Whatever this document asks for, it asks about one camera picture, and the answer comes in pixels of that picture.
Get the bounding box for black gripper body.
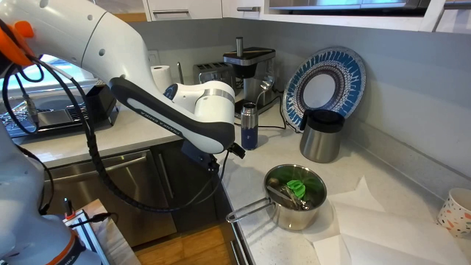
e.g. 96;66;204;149
180;140;221;172

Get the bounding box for blue and steel vacuum flask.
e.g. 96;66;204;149
239;100;261;152

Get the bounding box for dark lower cabinet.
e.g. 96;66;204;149
151;138;233;236

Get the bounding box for steel dishwasher front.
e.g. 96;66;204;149
46;149;179;247

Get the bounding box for steel toaster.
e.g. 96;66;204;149
193;60;238;90

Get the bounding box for steel paper towel holder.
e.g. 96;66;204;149
174;60;185;85

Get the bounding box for white paper towel roll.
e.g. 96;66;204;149
149;63;174;93

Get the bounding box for green plastic piece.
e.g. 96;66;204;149
285;178;310;200

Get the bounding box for steel pasta spoon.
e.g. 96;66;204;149
267;177;311;212

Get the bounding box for black and steel coffee maker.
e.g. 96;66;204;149
223;35;280;112

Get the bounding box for black box appliance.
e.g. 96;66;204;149
84;82;121;128

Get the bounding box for steel canister with black lid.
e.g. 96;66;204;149
298;106;346;165

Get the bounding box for white upper cabinet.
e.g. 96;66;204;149
140;0;268;22

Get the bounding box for dark sink basin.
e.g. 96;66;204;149
0;96;92;140

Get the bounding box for bright window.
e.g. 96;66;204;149
0;52;101;93

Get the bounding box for blue patterned plate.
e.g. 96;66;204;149
282;46;369;134

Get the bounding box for white paper sheet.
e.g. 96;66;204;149
304;175;471;265

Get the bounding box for steel microwave oven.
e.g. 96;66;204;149
267;0;435;13

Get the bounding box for white speckled cup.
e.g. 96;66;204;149
438;187;471;240

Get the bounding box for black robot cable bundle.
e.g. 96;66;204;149
2;62;233;215

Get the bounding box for steel pot with handle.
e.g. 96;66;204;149
224;162;330;233

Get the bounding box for steel cabinet handle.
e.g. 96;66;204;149
236;4;263;15

